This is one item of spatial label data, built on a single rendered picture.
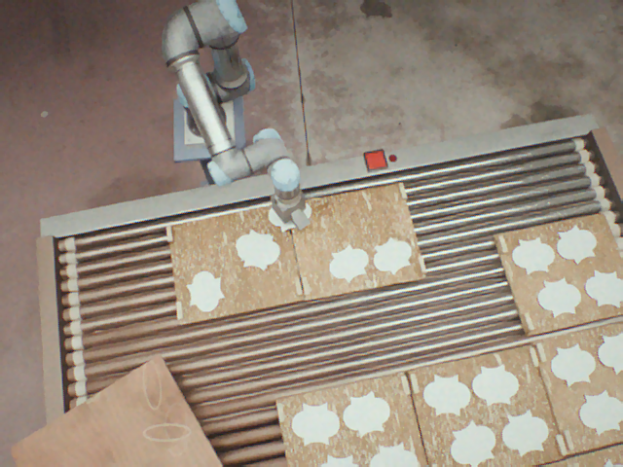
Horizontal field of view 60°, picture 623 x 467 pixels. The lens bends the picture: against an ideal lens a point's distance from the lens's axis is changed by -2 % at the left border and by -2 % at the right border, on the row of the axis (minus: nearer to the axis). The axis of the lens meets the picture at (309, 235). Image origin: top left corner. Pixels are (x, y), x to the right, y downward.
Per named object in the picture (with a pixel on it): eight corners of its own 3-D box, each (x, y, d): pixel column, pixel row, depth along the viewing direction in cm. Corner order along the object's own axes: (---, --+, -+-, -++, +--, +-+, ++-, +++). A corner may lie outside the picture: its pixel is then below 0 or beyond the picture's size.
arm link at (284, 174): (291, 151, 150) (304, 177, 148) (293, 169, 160) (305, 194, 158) (265, 161, 149) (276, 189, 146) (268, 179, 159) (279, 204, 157)
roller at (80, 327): (68, 324, 185) (62, 321, 181) (610, 212, 198) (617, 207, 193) (69, 339, 184) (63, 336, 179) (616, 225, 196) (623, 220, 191)
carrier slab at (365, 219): (286, 204, 194) (286, 202, 193) (400, 184, 197) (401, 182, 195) (305, 301, 183) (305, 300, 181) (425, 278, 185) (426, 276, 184)
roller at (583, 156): (63, 255, 194) (57, 251, 189) (585, 152, 206) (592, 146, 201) (64, 268, 192) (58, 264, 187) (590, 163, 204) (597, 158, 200)
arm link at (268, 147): (238, 138, 154) (253, 170, 151) (275, 123, 155) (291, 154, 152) (242, 151, 161) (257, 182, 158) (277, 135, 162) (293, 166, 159)
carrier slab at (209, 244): (167, 227, 192) (166, 225, 191) (284, 204, 195) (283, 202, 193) (181, 325, 181) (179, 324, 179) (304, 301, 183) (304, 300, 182)
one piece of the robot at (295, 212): (291, 221, 157) (293, 239, 173) (315, 203, 159) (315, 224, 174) (266, 190, 161) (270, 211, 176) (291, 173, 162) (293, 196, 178)
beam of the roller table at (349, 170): (47, 225, 200) (39, 218, 194) (585, 120, 213) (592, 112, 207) (48, 246, 197) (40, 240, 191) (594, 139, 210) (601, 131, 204)
